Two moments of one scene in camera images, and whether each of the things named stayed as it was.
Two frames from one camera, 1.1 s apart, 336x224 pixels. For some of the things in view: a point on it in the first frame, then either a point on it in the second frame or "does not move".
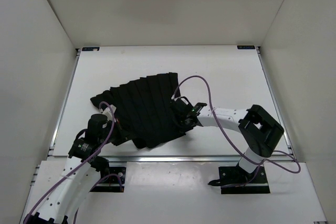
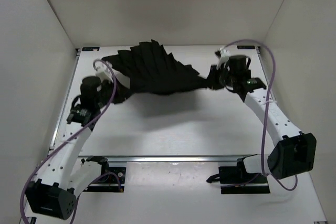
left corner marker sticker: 90,49 does not move
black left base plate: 112,183 does not move
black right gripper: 182,130 to 212,79
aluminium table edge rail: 174,159 does not move
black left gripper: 122,136 to 106,83
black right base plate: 234,180 does not move
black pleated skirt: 144,108 to 153,71
